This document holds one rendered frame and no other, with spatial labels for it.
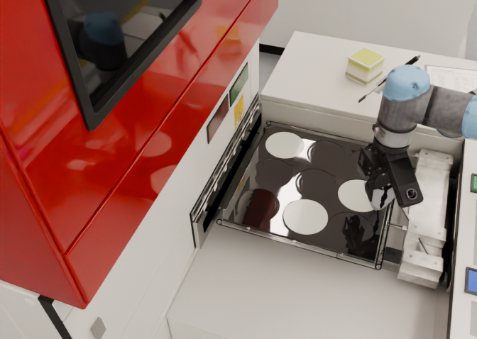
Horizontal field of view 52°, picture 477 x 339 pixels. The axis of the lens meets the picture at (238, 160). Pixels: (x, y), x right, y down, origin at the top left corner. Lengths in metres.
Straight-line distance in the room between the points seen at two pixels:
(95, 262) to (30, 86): 0.26
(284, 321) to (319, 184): 0.34
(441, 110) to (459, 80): 0.57
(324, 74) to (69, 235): 1.01
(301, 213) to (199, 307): 0.31
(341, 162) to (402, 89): 0.40
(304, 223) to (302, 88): 0.42
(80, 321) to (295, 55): 1.01
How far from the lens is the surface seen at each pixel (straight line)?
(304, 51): 1.53
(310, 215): 1.14
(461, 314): 1.00
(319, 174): 1.23
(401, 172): 1.03
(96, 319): 0.81
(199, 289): 1.13
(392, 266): 1.17
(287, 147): 1.29
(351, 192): 1.20
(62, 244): 0.56
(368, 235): 1.13
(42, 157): 0.50
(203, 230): 1.13
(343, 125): 1.34
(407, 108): 0.94
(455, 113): 0.94
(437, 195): 1.27
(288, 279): 1.13
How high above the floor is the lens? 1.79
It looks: 45 degrees down
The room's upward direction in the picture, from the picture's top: 2 degrees counter-clockwise
